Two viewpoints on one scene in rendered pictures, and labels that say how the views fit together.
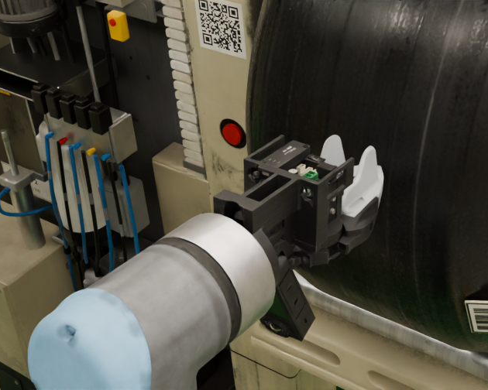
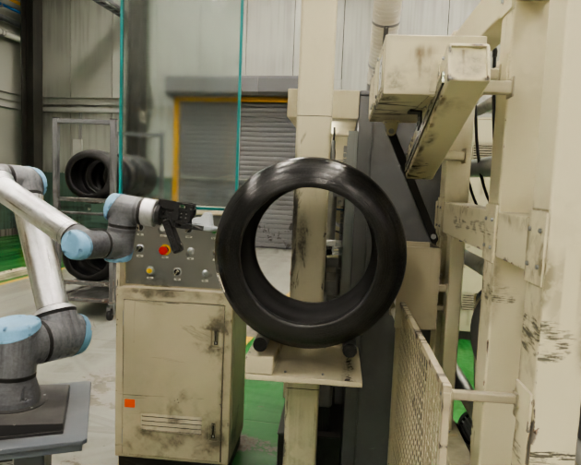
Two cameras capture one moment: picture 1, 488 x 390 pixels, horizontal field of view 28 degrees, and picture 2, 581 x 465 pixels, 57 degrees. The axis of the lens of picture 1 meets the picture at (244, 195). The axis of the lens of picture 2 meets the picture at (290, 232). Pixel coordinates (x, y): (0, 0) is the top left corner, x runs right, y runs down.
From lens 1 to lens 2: 169 cm
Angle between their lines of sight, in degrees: 58
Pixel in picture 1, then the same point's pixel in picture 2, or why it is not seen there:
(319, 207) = (174, 208)
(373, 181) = (207, 223)
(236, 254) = (147, 202)
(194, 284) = (134, 199)
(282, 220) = (169, 208)
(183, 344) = (122, 205)
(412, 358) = not seen: hidden behind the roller
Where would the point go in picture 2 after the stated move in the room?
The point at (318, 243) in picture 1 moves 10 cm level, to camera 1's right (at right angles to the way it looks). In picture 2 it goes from (173, 219) to (186, 221)
